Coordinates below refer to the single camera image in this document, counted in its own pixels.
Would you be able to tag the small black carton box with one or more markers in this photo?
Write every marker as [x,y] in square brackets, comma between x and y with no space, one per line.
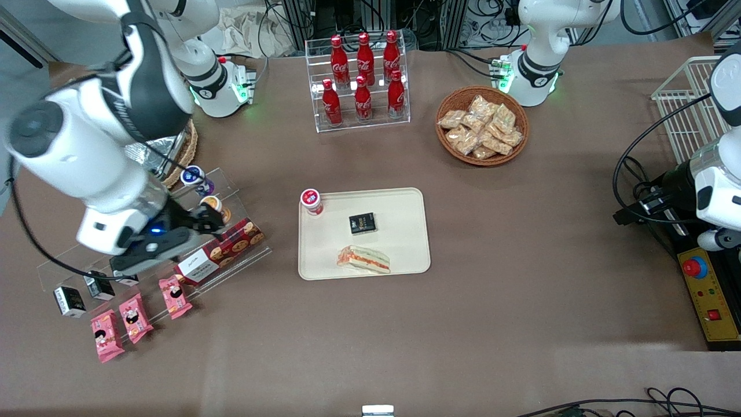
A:
[127,281]
[363,223]
[69,301]
[98,288]

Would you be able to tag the clear acrylic stepped shelf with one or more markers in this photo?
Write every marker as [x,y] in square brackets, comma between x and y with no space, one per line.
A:
[243,202]

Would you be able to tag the silver foil container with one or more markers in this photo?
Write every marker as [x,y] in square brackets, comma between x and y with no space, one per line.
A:
[165,153]

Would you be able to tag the clear acrylic bottle rack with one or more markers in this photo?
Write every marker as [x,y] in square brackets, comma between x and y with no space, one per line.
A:
[376,124]

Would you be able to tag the clear-wrapped beige snack packet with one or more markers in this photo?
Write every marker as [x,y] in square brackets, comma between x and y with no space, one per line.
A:
[473,123]
[451,119]
[513,138]
[463,141]
[481,106]
[505,117]
[496,143]
[483,153]

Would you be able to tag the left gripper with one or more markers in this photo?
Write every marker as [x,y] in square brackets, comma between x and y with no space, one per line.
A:
[675,181]

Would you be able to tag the triangle sandwich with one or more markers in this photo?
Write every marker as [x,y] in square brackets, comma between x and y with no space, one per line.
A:
[363,259]

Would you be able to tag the small white device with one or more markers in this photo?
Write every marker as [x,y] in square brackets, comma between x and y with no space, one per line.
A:
[377,411]

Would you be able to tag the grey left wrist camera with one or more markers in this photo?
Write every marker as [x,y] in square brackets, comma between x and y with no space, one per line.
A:
[718,240]

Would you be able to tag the pink snack pack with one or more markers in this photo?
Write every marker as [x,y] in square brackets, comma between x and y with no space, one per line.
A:
[136,317]
[107,336]
[175,296]

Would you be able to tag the small purple-capped bottle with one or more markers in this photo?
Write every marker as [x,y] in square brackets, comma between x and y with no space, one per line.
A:
[197,178]

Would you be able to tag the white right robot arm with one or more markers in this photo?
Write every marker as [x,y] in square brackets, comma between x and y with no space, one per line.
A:
[75,150]

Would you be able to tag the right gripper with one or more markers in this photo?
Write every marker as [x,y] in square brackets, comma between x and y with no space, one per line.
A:
[180,217]

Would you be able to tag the red cola bottle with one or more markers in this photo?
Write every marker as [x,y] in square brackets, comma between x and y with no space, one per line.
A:
[332,105]
[365,55]
[392,52]
[339,58]
[396,95]
[363,101]

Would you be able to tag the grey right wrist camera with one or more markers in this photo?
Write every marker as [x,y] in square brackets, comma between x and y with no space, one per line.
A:
[150,250]

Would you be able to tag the beige plastic serving tray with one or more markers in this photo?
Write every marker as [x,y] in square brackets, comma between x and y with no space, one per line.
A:
[399,231]

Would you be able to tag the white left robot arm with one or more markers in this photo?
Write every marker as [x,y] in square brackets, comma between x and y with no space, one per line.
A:
[541,63]

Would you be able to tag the small red-capped bottle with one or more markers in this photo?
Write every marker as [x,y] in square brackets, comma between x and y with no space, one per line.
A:
[311,201]

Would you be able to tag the crumpled beige paper bag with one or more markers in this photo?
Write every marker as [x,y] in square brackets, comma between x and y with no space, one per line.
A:
[249,32]

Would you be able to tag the brown round wicker basket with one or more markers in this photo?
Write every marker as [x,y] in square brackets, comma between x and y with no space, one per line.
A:
[448,150]

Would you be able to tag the yellow emergency stop box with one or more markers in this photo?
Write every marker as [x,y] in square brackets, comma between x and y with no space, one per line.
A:
[709,295]

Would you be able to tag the red cookie box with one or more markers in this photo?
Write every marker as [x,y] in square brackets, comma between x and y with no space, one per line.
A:
[231,246]

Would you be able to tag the small orange-capped bottle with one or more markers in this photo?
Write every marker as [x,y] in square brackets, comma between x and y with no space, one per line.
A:
[215,202]

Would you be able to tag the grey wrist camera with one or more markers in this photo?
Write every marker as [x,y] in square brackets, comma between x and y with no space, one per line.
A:
[718,240]
[150,250]

